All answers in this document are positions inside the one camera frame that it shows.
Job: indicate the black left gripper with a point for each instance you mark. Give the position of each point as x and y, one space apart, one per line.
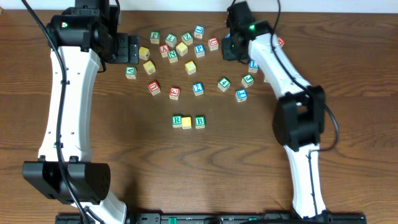
132 48

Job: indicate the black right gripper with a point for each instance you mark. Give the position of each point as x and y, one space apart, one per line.
226 52

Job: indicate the blue T block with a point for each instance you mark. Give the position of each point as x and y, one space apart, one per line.
241 95

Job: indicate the green B block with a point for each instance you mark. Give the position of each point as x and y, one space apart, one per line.
200 122

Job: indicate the green R block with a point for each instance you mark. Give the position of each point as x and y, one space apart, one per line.
177 121

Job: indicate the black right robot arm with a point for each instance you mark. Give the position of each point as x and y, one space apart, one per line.
298 120

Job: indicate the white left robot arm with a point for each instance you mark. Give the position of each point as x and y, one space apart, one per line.
83 39

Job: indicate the yellow K block left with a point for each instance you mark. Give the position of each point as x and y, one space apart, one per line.
144 53

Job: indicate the red U block upper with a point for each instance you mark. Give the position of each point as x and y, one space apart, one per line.
213 44

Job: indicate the red u block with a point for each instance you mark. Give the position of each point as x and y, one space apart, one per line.
213 44
154 88

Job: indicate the green V block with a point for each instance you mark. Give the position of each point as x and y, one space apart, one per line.
130 72

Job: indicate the blue L block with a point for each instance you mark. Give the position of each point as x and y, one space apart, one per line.
253 67

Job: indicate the green block far top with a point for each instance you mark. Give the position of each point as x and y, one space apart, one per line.
155 37

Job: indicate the yellow S block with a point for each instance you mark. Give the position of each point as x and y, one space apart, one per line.
149 67

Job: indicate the green J block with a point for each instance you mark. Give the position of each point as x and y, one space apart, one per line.
247 80

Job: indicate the blue P block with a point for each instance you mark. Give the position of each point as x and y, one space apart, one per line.
199 50

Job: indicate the red A block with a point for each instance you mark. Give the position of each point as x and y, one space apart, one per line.
164 50

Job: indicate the green 4 block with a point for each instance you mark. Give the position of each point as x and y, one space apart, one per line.
224 84

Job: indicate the blue block top row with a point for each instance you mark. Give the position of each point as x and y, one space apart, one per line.
198 32

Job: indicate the green L block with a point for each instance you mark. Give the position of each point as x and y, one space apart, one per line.
171 40

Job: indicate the green N block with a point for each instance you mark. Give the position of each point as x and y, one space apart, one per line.
172 56

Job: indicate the red M block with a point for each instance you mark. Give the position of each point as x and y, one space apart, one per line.
281 41

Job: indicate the green Z block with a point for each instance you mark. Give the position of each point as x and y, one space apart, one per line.
187 38

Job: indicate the yellow C block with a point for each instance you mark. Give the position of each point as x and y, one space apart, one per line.
190 68

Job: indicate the red U block lower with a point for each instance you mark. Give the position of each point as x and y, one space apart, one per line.
154 88

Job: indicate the yellow block near Z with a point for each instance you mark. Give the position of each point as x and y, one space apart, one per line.
182 49

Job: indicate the blue 2 block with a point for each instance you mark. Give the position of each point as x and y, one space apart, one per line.
198 89

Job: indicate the red E block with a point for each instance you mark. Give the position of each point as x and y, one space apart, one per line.
174 93

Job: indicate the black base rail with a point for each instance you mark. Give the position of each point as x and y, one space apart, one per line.
269 217

